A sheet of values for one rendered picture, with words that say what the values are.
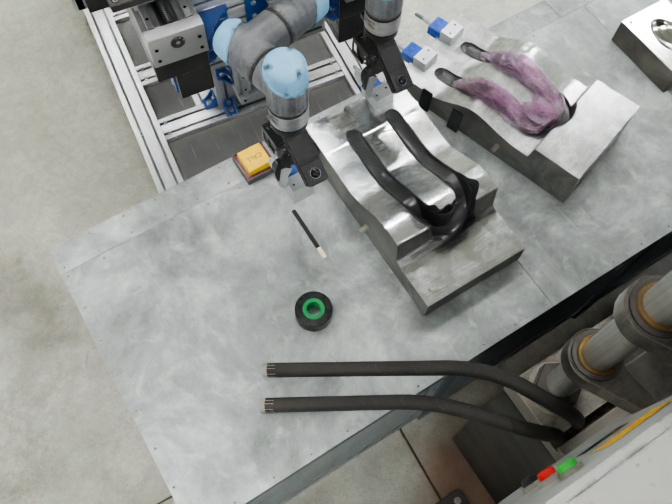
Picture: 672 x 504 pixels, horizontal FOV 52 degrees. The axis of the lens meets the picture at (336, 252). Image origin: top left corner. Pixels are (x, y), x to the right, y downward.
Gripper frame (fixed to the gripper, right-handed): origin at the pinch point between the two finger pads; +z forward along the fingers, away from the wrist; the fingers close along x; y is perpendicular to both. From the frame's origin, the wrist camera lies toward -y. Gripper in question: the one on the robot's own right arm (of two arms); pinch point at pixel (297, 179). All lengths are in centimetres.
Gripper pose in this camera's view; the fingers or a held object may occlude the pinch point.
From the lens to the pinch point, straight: 146.6
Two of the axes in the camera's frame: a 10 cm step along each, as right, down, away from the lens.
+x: -8.5, 4.7, -2.3
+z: -0.2, 4.1, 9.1
